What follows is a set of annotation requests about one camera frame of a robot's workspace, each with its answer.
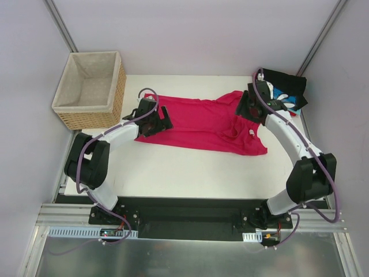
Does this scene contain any left white cable duct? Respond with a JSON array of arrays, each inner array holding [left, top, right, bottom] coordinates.
[[48, 227, 138, 239]]

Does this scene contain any left aluminium corner post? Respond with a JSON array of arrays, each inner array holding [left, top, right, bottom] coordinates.
[[43, 0, 78, 53]]

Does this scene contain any right white cable duct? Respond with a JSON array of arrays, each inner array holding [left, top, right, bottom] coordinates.
[[242, 231, 263, 243]]

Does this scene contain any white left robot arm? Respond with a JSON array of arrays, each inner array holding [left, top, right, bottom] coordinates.
[[64, 98, 173, 224]]

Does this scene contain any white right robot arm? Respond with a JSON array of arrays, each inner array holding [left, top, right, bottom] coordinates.
[[236, 81, 338, 228]]

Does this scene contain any woven wicker basket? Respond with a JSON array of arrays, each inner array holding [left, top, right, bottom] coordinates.
[[52, 51, 126, 130]]

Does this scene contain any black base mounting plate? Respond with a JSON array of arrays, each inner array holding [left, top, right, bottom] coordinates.
[[54, 193, 293, 241]]

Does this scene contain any white cable duct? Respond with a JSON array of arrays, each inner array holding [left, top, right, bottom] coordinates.
[[242, 231, 263, 243], [48, 227, 138, 239]]

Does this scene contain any aluminium corner post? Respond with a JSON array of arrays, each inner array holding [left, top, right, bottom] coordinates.
[[43, 0, 78, 53], [296, 0, 349, 77]]

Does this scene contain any light teal folded t-shirt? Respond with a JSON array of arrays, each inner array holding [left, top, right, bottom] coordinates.
[[288, 107, 301, 114]]

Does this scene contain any black folded printed t-shirt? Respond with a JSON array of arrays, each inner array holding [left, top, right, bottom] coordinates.
[[263, 68, 308, 109]]

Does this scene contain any aluminium frame rail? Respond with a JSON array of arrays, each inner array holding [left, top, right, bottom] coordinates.
[[36, 203, 348, 233]]

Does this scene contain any right aluminium corner post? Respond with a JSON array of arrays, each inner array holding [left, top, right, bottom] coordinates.
[[296, 0, 349, 77]]

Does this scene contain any magenta pink t-shirt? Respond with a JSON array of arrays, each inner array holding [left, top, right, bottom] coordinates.
[[136, 91, 268, 156]]

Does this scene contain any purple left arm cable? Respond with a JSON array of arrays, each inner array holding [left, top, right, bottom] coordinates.
[[46, 88, 160, 256]]

